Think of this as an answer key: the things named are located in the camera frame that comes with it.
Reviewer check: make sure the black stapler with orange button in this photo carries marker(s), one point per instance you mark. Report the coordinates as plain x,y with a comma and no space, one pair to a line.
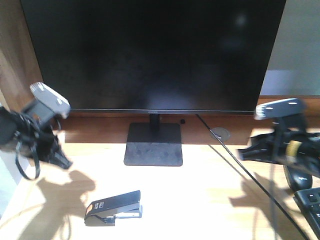
105,212

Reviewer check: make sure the grey desk cable grommet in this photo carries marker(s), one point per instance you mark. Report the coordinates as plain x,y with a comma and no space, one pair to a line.
221,133

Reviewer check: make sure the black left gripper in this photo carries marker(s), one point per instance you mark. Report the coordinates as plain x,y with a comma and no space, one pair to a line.
30,128

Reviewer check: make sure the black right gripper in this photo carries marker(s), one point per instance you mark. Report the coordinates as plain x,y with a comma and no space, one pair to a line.
289,144

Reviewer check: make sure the black computer monitor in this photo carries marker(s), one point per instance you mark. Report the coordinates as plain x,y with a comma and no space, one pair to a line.
155,57

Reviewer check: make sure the black keyboard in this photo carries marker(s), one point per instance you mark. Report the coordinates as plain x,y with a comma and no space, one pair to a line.
308,201

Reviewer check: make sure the black computer mouse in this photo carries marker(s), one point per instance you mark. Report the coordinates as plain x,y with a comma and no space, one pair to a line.
296,179

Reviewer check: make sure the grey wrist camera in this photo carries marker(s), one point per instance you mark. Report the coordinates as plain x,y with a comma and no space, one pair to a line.
279,108
51,99

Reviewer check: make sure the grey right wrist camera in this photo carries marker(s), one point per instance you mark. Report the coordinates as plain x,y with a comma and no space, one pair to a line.
279,108

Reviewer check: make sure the wooden shelf unit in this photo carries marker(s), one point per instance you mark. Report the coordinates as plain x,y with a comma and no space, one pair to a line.
18,63

